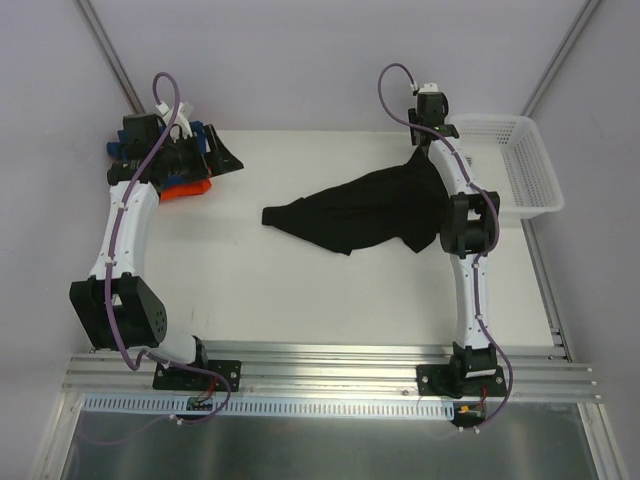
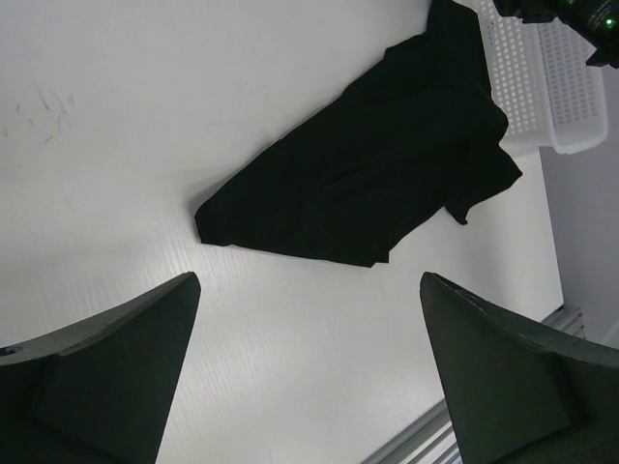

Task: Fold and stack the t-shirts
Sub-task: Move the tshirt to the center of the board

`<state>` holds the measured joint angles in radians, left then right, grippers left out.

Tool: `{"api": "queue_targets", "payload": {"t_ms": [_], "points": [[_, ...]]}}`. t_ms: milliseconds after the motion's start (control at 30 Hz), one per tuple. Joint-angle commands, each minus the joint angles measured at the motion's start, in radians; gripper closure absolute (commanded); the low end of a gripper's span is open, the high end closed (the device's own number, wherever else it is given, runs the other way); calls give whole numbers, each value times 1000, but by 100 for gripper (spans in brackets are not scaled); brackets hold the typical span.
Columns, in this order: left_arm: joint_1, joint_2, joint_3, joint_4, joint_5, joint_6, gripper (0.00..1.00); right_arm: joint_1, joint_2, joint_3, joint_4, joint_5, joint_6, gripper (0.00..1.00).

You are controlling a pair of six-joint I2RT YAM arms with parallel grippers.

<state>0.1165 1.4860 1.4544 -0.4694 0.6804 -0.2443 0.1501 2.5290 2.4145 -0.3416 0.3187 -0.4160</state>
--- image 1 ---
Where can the black t shirt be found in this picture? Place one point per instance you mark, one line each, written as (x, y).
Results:
(407, 202)

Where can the folded orange t shirt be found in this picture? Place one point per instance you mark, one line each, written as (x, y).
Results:
(186, 190)

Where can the white slotted cable duct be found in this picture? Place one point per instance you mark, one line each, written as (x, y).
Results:
(269, 406)

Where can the aluminium frame rail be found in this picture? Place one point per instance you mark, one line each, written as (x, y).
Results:
(541, 374)

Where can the white perforated plastic basket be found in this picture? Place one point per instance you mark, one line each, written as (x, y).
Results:
(508, 155)

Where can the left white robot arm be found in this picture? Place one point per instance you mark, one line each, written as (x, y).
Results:
(116, 307)

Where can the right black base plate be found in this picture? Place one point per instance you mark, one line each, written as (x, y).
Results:
(437, 380)

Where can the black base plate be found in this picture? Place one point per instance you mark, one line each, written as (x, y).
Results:
(437, 380)
(168, 377)

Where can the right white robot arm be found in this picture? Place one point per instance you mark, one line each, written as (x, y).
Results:
(469, 232)

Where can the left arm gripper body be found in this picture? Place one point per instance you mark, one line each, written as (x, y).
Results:
(208, 151)

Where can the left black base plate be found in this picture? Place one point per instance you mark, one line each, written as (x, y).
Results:
(168, 377)

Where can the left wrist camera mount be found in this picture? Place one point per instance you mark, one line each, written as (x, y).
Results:
(175, 115)

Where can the folded blue t shirt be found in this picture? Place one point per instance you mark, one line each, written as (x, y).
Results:
(124, 148)

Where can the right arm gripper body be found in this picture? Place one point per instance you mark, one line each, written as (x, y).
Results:
(420, 133)

